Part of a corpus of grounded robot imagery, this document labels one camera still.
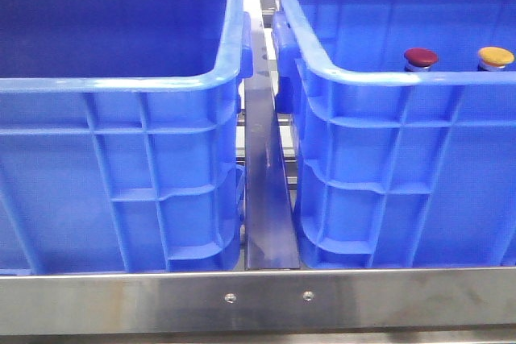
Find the right blue plastic crate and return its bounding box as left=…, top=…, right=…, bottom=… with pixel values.
left=275, top=0, right=515, bottom=268

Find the left rail screw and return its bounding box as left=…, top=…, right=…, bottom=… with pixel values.
left=224, top=293, right=236, bottom=304

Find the metal divider bar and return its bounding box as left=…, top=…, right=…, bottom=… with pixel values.
left=244, top=14, right=301, bottom=271

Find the rail screw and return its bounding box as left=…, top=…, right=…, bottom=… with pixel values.
left=224, top=293, right=236, bottom=304
left=302, top=291, right=314, bottom=302

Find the left blue plastic crate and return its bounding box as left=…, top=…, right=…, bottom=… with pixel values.
left=1, top=0, right=253, bottom=276

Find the yellow mushroom push button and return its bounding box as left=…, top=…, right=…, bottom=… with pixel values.
left=477, top=46, right=515, bottom=72

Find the stainless steel front rail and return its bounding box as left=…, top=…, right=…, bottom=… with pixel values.
left=1, top=267, right=515, bottom=336

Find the red mushroom push button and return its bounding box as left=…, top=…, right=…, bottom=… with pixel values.
left=404, top=48, right=439, bottom=73

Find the right rail screw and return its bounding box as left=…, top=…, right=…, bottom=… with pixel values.
left=302, top=291, right=314, bottom=302

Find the blue plastic crate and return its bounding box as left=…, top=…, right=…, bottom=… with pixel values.
left=1, top=0, right=253, bottom=276
left=275, top=0, right=515, bottom=268

